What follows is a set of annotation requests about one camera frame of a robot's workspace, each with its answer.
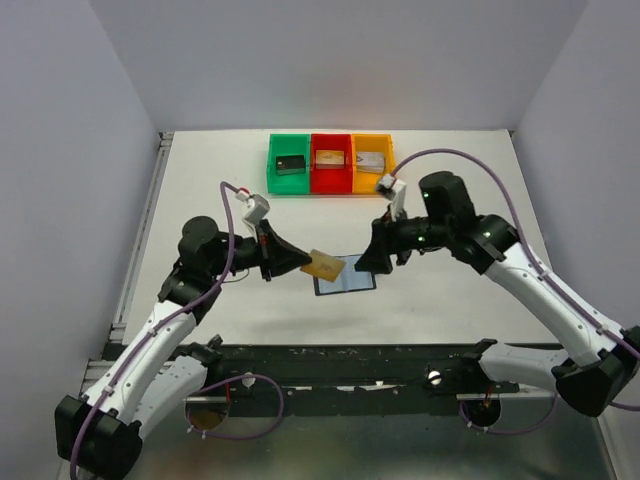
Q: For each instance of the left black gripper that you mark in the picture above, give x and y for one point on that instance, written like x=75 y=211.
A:
x=276 y=255

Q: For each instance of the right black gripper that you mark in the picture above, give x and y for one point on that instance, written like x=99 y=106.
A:
x=384 y=241

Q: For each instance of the black leather card holder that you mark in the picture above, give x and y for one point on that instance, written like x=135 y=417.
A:
x=348 y=281

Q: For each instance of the gold VIP card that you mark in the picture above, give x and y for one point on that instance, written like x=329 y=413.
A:
x=323 y=266

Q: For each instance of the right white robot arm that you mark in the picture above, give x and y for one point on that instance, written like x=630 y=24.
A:
x=597 y=358

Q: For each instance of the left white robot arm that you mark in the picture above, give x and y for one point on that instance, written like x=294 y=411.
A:
x=103 y=430

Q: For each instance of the black card in green bin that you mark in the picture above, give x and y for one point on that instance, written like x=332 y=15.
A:
x=290 y=165

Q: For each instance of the silver card in orange bin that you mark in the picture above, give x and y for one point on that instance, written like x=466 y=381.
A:
x=370 y=162

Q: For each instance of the gold card in red bin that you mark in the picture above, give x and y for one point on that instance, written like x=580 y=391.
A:
x=329 y=159

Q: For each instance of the orange plastic bin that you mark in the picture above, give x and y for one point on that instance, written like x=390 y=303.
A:
x=364 y=183

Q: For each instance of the green plastic bin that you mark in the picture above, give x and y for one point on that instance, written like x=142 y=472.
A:
x=288 y=144

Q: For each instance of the red plastic bin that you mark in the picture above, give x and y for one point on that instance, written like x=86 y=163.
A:
x=332 y=181

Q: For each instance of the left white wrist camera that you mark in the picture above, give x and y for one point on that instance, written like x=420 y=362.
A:
x=255 y=208

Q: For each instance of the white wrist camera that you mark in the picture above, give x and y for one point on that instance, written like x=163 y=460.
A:
x=255 y=208
x=394 y=191

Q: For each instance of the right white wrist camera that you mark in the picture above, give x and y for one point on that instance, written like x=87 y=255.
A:
x=394 y=191

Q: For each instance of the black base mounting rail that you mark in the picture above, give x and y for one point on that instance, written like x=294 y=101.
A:
x=313 y=381

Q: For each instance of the aluminium frame rail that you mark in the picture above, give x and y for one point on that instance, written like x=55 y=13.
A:
x=103 y=204

